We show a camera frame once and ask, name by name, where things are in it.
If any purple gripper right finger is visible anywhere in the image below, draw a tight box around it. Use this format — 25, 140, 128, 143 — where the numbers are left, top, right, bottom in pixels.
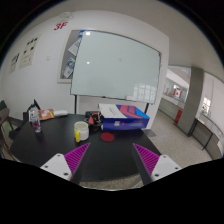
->
132, 143, 183, 183

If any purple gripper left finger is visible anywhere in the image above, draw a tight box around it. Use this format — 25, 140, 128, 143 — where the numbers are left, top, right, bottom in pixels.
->
40, 142, 91, 182

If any clear plastic water bottle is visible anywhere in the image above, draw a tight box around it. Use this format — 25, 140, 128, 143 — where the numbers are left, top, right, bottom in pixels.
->
30, 107, 41, 133

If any round red coaster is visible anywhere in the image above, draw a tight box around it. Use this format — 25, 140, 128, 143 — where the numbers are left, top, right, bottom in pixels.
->
100, 132, 114, 142

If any black red tool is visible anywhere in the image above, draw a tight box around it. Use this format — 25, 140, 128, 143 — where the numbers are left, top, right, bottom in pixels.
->
85, 111, 101, 125

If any white flat device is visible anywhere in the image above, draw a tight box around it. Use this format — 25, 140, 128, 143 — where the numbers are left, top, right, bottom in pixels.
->
53, 110, 68, 117

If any orange booklet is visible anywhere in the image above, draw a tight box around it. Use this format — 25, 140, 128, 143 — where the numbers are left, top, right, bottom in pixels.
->
38, 109, 54, 120

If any blue cardboard box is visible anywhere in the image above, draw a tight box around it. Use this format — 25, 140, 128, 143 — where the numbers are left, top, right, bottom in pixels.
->
98, 104, 150, 130

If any large standing whiteboard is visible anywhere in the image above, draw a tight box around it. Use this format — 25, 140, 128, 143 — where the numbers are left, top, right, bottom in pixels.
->
71, 30, 161, 105

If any grey notice board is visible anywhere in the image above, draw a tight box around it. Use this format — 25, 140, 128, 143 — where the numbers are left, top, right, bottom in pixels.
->
57, 30, 82, 83

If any white mug yellow handle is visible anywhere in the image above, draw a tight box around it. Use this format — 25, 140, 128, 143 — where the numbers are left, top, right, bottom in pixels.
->
74, 121, 89, 142

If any white wall poster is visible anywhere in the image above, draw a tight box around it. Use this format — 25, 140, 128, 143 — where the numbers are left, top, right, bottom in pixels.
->
19, 35, 40, 68

